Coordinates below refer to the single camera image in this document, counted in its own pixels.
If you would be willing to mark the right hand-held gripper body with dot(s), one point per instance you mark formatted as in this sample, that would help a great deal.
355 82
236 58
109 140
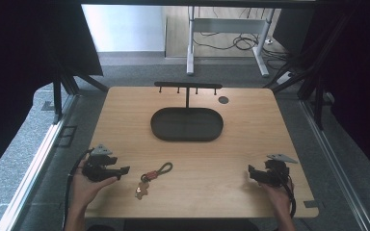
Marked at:
273 173

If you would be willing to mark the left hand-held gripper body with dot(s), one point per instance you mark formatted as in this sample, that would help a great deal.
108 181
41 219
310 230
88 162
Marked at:
96 168

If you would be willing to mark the black key rack with tray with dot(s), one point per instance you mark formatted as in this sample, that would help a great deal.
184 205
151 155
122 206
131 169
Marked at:
187 123

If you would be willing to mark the person's left hand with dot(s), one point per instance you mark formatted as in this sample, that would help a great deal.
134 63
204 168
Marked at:
86 189

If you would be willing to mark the person's right hand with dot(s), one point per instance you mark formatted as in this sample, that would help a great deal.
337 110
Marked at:
277 199

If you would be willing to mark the grey tape patch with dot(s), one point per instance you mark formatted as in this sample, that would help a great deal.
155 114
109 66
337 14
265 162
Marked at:
310 204

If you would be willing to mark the black round table grommet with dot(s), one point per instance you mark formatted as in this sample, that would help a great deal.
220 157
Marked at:
223 99

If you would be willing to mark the person's dark clothing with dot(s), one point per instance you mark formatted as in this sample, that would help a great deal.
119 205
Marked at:
186 225

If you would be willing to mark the black metal stand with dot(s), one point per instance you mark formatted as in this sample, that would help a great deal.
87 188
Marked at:
65 84
314 86

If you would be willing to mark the white power strip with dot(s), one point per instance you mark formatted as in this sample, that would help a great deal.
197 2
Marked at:
284 78

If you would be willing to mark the black curtain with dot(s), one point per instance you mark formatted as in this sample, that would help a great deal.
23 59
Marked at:
19 64
359 80

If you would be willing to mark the aluminium floor rail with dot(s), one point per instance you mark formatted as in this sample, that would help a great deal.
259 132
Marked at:
33 166
334 160

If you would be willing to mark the white metal desk frame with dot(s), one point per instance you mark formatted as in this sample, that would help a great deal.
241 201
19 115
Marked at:
228 25

